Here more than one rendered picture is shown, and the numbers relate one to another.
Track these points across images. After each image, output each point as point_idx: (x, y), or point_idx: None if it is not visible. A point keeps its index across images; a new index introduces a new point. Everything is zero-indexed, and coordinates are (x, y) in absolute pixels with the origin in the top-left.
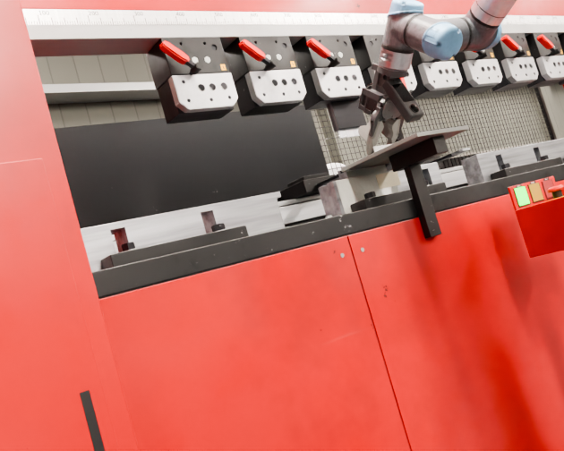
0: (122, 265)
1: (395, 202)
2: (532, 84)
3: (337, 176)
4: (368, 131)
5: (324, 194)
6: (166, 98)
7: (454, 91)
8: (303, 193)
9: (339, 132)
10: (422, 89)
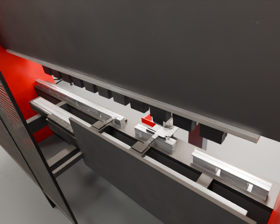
0: (266, 177)
1: (178, 138)
2: (83, 86)
3: (154, 140)
4: (171, 122)
5: (173, 146)
6: (223, 136)
7: (109, 98)
8: (149, 151)
9: (163, 126)
10: (129, 102)
